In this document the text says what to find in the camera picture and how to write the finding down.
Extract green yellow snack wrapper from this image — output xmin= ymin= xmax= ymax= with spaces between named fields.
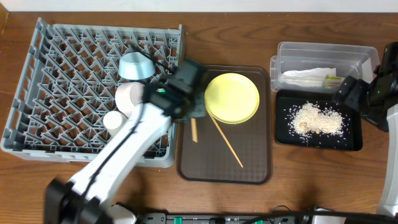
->
xmin=322 ymin=75 xmax=344 ymax=89

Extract white napkin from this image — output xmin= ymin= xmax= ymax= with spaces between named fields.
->
xmin=278 ymin=68 xmax=336 ymax=87

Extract yellow round plate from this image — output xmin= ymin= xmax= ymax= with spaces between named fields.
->
xmin=205 ymin=73 xmax=260 ymax=124

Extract light blue bowl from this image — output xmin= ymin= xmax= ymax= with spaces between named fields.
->
xmin=118 ymin=52 xmax=155 ymax=80

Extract pink shallow bowl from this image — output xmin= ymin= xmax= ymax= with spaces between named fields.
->
xmin=115 ymin=82 xmax=145 ymax=118

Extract small white cup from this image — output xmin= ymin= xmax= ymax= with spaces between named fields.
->
xmin=103 ymin=111 xmax=127 ymax=136

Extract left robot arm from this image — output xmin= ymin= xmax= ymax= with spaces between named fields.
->
xmin=44 ymin=58 xmax=208 ymax=224

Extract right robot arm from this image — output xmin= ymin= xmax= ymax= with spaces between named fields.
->
xmin=332 ymin=42 xmax=397 ymax=218

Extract clear plastic waste bin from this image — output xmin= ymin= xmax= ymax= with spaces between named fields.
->
xmin=270 ymin=42 xmax=380 ymax=93

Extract spilled rice pile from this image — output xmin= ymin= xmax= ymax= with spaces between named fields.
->
xmin=284 ymin=101 xmax=346 ymax=141

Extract black rectangular tray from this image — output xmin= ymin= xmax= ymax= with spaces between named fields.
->
xmin=275 ymin=90 xmax=363 ymax=151

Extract brown plastic serving tray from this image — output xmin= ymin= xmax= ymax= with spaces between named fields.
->
xmin=177 ymin=65 xmax=273 ymax=185

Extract grey plastic dish rack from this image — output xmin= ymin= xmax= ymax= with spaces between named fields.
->
xmin=1 ymin=19 xmax=184 ymax=162

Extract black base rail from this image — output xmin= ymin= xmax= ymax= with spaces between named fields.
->
xmin=137 ymin=213 xmax=312 ymax=224

